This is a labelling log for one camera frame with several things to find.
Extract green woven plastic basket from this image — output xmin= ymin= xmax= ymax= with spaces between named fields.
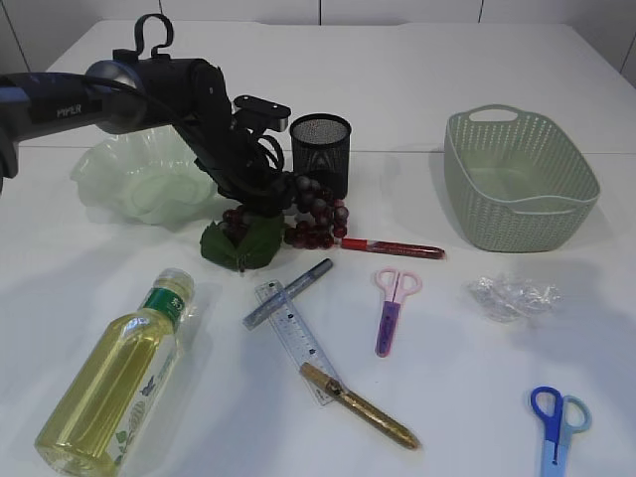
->
xmin=444 ymin=104 xmax=600 ymax=253

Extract gold glitter pen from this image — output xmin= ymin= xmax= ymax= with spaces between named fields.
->
xmin=299 ymin=362 xmax=421 ymax=450

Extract pink purple small scissors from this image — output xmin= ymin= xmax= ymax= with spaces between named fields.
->
xmin=374 ymin=267 xmax=422 ymax=358

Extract red marker pen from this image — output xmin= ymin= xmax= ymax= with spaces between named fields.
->
xmin=340 ymin=238 xmax=446 ymax=260

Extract clear plastic sheet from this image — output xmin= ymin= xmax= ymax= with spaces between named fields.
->
xmin=465 ymin=274 xmax=561 ymax=323

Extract yellow tea plastic bottle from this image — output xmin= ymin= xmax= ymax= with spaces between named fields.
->
xmin=34 ymin=268 xmax=195 ymax=476

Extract clear plastic ruler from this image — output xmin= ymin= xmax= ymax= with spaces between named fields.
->
xmin=255 ymin=280 xmax=340 ymax=406

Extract silver grey marker pen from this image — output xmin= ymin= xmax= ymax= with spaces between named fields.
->
xmin=242 ymin=258 xmax=333 ymax=330

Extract purple grape bunch with leaf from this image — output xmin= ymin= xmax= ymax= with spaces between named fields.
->
xmin=200 ymin=176 xmax=350 ymax=272

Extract black mesh pen holder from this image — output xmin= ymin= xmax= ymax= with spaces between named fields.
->
xmin=289 ymin=112 xmax=352 ymax=199

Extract blue handled scissors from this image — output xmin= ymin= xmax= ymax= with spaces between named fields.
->
xmin=529 ymin=386 xmax=592 ymax=476

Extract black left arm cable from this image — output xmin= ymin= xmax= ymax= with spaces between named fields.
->
xmin=79 ymin=13 xmax=287 ymax=175

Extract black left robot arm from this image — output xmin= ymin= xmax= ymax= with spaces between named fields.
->
xmin=1 ymin=59 xmax=294 ymax=217

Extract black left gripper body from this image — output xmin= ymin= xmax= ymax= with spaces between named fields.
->
xmin=193 ymin=106 xmax=286 ymax=212

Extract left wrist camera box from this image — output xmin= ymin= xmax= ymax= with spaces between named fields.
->
xmin=234 ymin=94 xmax=291 ymax=133

